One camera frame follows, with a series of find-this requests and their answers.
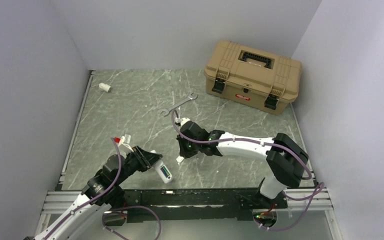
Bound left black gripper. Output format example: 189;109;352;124
113;144;163;186

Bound blue AAA battery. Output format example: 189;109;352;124
160;166;171;179

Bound white remote control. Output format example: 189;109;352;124
150;150;173;184

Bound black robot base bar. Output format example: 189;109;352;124
90;187;289;223

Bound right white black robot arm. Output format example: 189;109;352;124
172;118;312;208

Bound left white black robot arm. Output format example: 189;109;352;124
33;142;173;240

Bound white remote battery cover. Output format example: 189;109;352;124
98;82;111;93

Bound silver open-end wrench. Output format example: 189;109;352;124
159;92;198;117

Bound tan plastic toolbox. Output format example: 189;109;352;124
203;40;302;115

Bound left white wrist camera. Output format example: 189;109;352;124
114;134;132;146

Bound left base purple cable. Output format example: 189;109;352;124
101;205;162;240

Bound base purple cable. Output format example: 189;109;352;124
253;181;325;232
101;205;162;240

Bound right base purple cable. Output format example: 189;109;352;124
253;181;325;232

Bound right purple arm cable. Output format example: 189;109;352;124
171;109;313;181

